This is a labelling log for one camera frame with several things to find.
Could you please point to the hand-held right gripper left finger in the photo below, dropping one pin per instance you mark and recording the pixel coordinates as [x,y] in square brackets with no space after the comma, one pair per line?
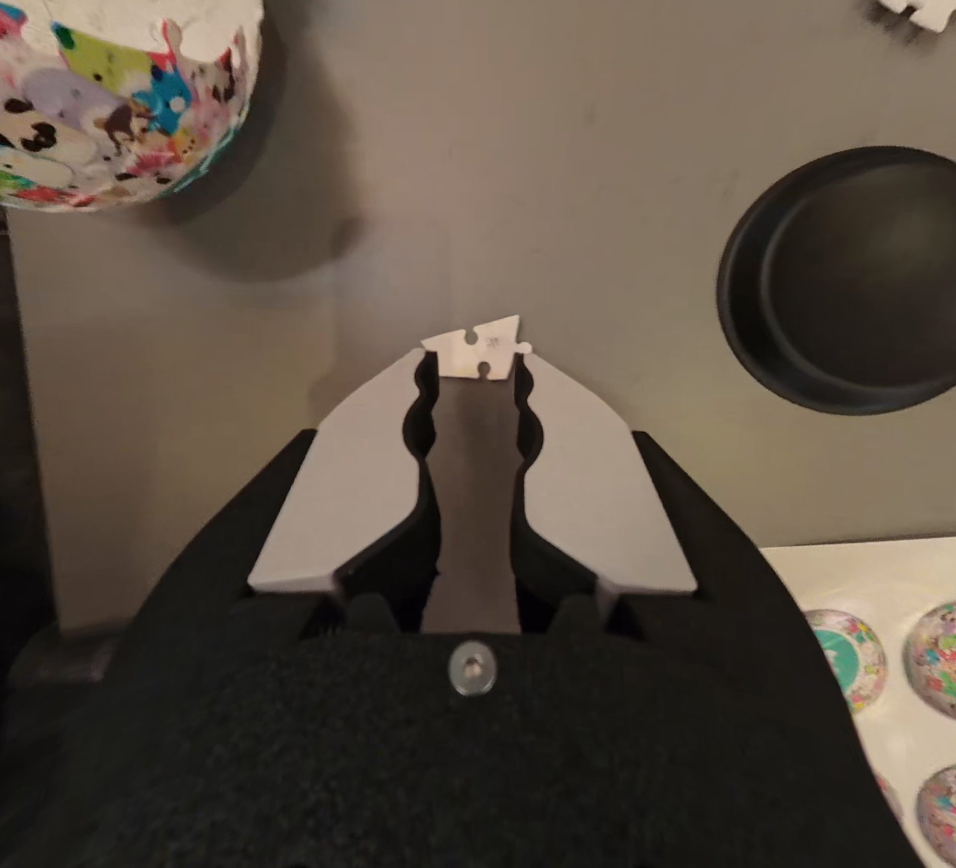
[343,502]

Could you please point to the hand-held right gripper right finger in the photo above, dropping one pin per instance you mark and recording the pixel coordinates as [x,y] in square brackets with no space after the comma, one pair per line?
[597,502]

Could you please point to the partly built puzzle ball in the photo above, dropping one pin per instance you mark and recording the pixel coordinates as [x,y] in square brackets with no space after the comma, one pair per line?
[112,98]

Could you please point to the white jigsaw puzzle piece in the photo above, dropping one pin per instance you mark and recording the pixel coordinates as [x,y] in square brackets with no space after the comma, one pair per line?
[455,360]

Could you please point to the printed puzzle instruction sheet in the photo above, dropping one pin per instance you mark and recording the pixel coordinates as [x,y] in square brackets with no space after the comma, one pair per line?
[859,577]

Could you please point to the black round ball stand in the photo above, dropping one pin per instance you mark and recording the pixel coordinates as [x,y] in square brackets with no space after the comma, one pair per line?
[844,285]

